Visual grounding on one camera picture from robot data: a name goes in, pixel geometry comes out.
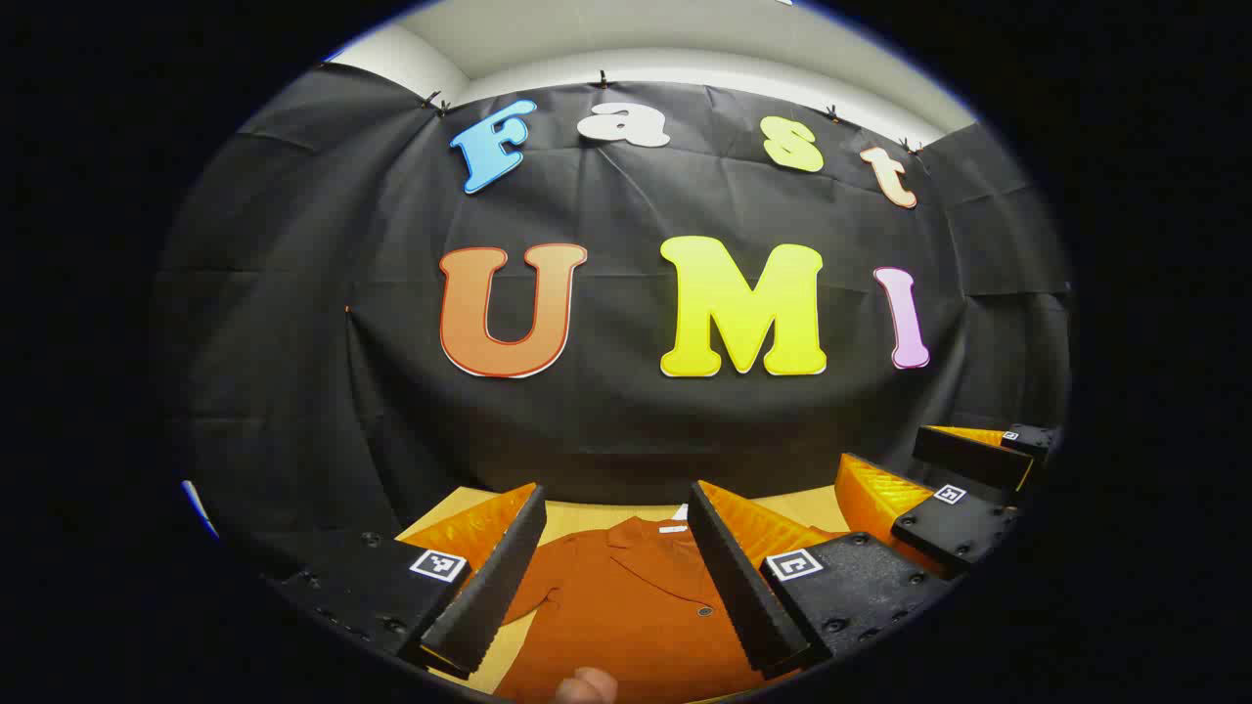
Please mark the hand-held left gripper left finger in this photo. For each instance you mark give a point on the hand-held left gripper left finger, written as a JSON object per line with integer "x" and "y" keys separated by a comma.
{"x": 489, "y": 596}

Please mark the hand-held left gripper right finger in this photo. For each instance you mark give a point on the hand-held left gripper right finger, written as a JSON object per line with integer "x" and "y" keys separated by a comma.
{"x": 743, "y": 596}

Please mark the blue lit screen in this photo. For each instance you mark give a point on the blue lit screen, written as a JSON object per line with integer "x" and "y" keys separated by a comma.
{"x": 201, "y": 508}

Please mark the black backdrop cloth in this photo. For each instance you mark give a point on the black backdrop cloth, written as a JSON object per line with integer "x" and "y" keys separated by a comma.
{"x": 626, "y": 430}

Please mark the rust orange jacket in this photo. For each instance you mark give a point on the rust orange jacket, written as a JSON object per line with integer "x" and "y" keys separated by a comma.
{"x": 626, "y": 606}

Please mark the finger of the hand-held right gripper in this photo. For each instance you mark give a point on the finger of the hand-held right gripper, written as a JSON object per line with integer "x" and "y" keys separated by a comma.
{"x": 954, "y": 528}
{"x": 968, "y": 458}

